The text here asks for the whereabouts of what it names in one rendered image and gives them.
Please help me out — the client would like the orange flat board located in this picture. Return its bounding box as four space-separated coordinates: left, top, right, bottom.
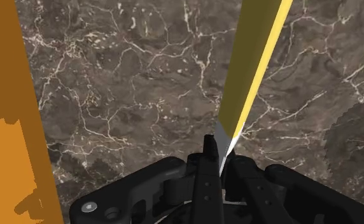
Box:
0 0 65 224

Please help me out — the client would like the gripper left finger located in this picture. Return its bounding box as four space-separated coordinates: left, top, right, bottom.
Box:
69 134 225 224

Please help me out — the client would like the yellow pencil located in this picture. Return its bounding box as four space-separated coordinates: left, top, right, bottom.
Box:
216 0 294 177

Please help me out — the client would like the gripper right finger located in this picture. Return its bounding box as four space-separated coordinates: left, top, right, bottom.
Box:
223 150 364 224

